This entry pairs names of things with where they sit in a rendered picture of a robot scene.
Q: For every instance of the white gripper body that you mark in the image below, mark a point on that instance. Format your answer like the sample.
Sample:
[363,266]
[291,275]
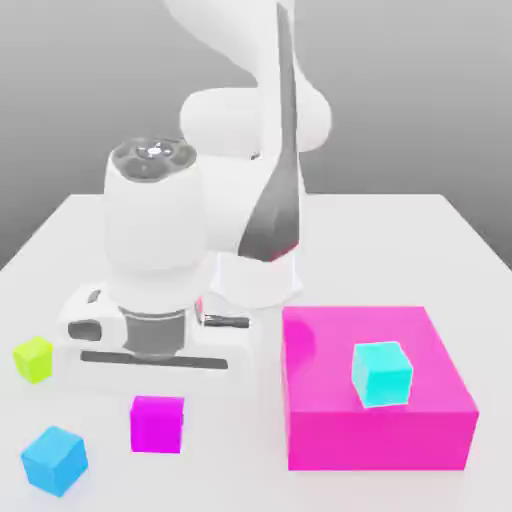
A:
[168,378]

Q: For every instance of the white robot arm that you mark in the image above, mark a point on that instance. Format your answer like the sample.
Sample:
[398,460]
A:
[156,224]

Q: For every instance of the small magenta cube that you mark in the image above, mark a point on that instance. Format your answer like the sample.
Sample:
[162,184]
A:
[156,424]

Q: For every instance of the small lime green cube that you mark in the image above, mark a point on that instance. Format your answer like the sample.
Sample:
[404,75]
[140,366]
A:
[34,360]

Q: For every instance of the small blue cube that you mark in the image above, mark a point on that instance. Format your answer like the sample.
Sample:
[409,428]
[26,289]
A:
[54,460]

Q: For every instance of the small cyan cube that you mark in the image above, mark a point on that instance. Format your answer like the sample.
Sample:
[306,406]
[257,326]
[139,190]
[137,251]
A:
[382,376]

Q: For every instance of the large pink box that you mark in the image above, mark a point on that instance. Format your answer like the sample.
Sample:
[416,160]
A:
[380,432]

